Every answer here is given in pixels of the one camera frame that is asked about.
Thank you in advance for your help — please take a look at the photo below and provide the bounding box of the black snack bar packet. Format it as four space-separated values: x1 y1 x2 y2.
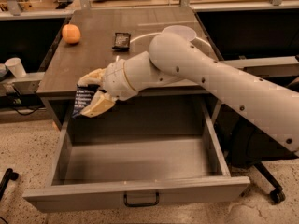
112 33 131 51

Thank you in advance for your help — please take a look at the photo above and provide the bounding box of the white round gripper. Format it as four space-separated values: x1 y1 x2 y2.
78 59 137 118

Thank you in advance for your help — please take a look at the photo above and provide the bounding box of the black caster leg left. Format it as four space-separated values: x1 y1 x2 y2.
0 168 19 200

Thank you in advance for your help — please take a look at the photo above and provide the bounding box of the orange fruit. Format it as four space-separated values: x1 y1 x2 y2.
62 24 81 44

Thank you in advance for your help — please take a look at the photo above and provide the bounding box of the black drawer handle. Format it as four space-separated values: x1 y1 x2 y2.
123 192 160 208

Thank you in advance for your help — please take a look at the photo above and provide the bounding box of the black robot base with wheel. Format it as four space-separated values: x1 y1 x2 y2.
226 77 299 204

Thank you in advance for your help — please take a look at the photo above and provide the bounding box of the black power strip with cable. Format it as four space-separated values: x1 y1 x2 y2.
0 85 44 116

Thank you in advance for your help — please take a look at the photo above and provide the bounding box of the white ceramic bowl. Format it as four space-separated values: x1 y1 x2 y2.
163 25 197 41

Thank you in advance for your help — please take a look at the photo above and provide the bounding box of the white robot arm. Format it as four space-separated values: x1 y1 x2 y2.
78 33 299 155

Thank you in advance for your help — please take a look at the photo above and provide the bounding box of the white paper cup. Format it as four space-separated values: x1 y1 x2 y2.
5 58 26 78

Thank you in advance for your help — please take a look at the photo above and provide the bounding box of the blue rxbar blueberry bar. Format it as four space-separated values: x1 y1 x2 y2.
72 85 99 118

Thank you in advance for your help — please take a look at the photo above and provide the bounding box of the open grey top drawer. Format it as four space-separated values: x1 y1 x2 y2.
23 95 249 213

